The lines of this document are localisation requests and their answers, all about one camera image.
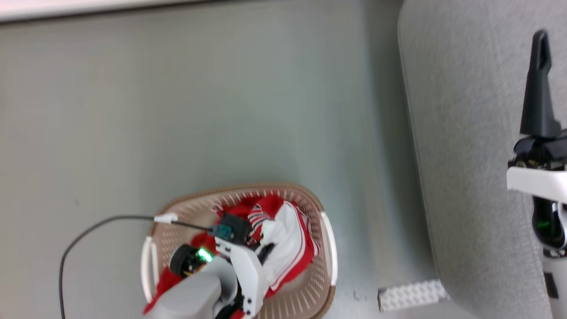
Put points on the grey fabric sofa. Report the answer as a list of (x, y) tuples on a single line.
[(469, 155)]

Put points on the red and white clothing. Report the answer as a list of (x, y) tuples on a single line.
[(290, 239)]

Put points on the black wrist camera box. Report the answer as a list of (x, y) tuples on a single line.
[(234, 228)]

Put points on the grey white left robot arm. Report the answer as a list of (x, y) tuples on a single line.
[(195, 288)]

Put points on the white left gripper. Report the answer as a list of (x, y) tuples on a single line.
[(248, 274)]

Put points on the white baseboard strip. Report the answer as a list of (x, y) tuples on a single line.
[(88, 9)]

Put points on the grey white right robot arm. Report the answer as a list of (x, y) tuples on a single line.
[(553, 248)]

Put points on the beige perforated laundry basket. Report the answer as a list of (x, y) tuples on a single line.
[(305, 208)]

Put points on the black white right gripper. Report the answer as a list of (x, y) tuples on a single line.
[(540, 177)]

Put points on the white studded block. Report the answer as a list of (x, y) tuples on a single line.
[(412, 294)]

